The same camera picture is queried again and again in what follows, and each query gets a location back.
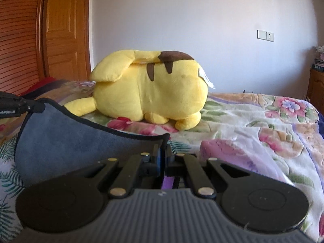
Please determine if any floral bedspread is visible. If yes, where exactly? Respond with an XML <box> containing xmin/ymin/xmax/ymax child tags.
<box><xmin>0</xmin><ymin>79</ymin><xmax>324</xmax><ymax>242</ymax></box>

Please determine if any yellow plush toy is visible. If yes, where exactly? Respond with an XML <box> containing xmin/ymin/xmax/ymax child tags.
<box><xmin>63</xmin><ymin>50</ymin><xmax>216</xmax><ymax>131</ymax></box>

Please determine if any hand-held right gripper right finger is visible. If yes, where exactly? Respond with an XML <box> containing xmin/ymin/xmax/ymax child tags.
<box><xmin>164</xmin><ymin>145</ymin><xmax>252</xmax><ymax>199</ymax></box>

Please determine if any blue-grey towel with black edge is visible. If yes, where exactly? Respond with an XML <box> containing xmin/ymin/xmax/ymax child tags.
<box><xmin>14</xmin><ymin>98</ymin><xmax>171</xmax><ymax>188</ymax></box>

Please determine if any wooden nightstand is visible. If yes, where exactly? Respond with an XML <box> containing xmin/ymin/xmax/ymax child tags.
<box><xmin>306</xmin><ymin>67</ymin><xmax>324</xmax><ymax>105</ymax></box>

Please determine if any wooden panelled wardrobe door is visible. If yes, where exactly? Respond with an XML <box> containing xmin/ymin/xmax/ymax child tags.
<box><xmin>42</xmin><ymin>0</ymin><xmax>92</xmax><ymax>82</ymax></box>

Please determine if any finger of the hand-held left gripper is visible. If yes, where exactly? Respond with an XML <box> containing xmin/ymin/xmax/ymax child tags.
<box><xmin>20</xmin><ymin>97</ymin><xmax>44</xmax><ymax>114</ymax></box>

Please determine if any stack of books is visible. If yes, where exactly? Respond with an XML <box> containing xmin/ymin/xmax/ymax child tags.
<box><xmin>310</xmin><ymin>58</ymin><xmax>324</xmax><ymax>72</ymax></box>

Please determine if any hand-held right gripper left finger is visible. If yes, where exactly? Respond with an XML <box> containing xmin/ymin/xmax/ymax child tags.
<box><xmin>83</xmin><ymin>144</ymin><xmax>163</xmax><ymax>199</ymax></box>

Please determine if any wooden louvered wardrobe door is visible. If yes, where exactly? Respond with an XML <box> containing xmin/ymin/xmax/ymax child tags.
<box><xmin>0</xmin><ymin>0</ymin><xmax>48</xmax><ymax>97</ymax></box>

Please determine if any red cloth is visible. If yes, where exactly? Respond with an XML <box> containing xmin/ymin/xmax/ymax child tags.
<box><xmin>22</xmin><ymin>77</ymin><xmax>69</xmax><ymax>98</ymax></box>

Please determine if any pale flower bunch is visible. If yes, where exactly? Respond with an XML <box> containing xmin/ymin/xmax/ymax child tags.
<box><xmin>313</xmin><ymin>45</ymin><xmax>324</xmax><ymax>60</ymax></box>

